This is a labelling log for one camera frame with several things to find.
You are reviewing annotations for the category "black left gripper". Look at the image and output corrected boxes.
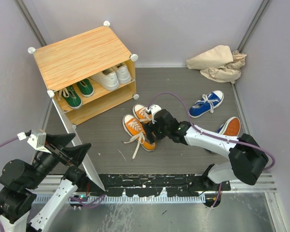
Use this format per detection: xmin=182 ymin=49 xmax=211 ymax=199
xmin=27 ymin=132 xmax=92 ymax=188

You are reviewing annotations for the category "orange sneaker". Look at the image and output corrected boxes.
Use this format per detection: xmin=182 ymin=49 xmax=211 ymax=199
xmin=132 ymin=104 xmax=152 ymax=123
xmin=122 ymin=114 xmax=157 ymax=159

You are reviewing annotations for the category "white cabinet door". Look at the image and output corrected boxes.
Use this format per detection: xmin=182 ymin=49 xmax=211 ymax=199
xmin=52 ymin=98 xmax=105 ymax=191

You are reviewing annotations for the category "green sneaker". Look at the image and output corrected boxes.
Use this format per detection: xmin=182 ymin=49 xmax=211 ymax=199
xmin=58 ymin=86 xmax=83 ymax=110
xmin=76 ymin=78 xmax=94 ymax=97

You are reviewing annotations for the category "blue sneaker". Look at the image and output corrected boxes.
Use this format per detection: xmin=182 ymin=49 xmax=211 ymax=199
xmin=217 ymin=116 xmax=241 ymax=136
xmin=189 ymin=90 xmax=224 ymax=118

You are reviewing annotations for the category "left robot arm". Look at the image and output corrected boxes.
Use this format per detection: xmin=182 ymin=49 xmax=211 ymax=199
xmin=0 ymin=131 xmax=91 ymax=232

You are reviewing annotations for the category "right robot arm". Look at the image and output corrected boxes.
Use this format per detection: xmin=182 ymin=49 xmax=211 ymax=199
xmin=143 ymin=105 xmax=269 ymax=190

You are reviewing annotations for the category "white shoe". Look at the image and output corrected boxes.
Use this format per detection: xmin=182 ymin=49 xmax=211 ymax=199
xmin=90 ymin=68 xmax=119 ymax=91
xmin=112 ymin=62 xmax=131 ymax=84

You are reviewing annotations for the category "wooden shoe cabinet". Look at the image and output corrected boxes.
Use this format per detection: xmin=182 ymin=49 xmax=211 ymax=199
xmin=28 ymin=21 xmax=139 ymax=126

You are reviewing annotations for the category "beige cloth bag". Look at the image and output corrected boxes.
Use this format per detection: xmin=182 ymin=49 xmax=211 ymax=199
xmin=186 ymin=45 xmax=247 ymax=84

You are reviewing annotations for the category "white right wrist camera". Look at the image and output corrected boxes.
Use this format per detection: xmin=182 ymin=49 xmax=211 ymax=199
xmin=145 ymin=104 xmax=162 ymax=123

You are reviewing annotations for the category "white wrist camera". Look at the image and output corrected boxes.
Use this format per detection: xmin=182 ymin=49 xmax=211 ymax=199
xmin=17 ymin=129 xmax=50 ymax=153
xmin=145 ymin=104 xmax=162 ymax=123

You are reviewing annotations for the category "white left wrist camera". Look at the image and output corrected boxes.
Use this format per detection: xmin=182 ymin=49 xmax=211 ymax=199
xmin=17 ymin=129 xmax=50 ymax=153

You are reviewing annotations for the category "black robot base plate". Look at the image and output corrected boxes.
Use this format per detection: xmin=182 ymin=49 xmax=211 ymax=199
xmin=79 ymin=174 xmax=231 ymax=197

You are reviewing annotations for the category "grey cable duct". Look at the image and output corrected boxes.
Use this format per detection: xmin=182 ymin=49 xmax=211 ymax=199
xmin=33 ymin=194 xmax=206 ymax=204

